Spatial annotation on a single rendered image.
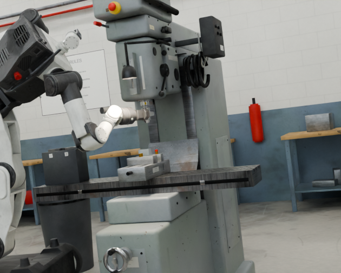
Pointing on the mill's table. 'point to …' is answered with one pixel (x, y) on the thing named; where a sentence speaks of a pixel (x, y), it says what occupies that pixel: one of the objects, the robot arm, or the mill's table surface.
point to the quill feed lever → (163, 76)
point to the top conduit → (163, 6)
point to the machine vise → (144, 170)
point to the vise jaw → (142, 160)
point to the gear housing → (135, 28)
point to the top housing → (130, 10)
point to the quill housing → (144, 85)
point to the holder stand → (65, 166)
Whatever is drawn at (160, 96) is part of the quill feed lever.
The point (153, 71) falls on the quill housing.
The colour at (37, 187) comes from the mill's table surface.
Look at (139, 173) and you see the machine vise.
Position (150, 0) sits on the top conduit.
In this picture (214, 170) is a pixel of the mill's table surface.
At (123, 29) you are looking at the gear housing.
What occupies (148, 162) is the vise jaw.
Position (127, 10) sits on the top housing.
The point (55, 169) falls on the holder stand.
